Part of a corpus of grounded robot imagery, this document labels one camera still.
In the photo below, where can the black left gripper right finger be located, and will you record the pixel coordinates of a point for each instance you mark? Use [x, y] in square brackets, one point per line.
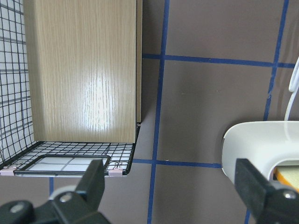
[269, 203]

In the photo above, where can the white two-slot toaster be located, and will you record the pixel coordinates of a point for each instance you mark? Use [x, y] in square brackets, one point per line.
[266, 144]

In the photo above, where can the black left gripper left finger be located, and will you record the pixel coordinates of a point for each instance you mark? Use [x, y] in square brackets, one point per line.
[85, 197]

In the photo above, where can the yellow toast slice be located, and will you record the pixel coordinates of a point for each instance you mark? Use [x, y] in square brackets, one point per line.
[288, 175]

